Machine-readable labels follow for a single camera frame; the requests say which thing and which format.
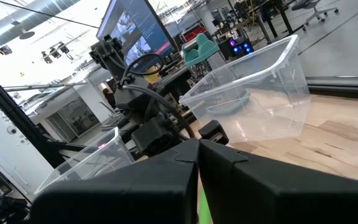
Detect black computer keyboard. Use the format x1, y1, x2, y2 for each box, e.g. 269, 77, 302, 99
100, 110, 130, 132

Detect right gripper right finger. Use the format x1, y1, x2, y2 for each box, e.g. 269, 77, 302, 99
199, 139, 358, 224

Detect black workshop desk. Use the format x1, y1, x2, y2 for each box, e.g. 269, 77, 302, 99
256, 0, 295, 44

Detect black gantry post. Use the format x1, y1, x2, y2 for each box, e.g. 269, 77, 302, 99
0, 63, 88, 169

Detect clear plastic bin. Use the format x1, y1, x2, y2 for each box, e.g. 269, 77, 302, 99
34, 126, 135, 195
178, 34, 312, 144

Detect black computer blue lights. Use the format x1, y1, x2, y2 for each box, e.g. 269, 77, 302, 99
218, 37, 255, 60

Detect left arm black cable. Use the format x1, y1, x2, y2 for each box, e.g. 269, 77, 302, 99
118, 52, 197, 139

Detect computer monitor blue screen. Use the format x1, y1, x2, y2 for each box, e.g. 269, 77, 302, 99
96, 0, 178, 68

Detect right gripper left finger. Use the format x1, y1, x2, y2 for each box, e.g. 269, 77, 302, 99
29, 138, 201, 224

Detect red storage rack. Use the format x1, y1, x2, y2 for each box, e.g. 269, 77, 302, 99
183, 26, 208, 43

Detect grey office chair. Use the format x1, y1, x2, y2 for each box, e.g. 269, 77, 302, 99
291, 0, 340, 32

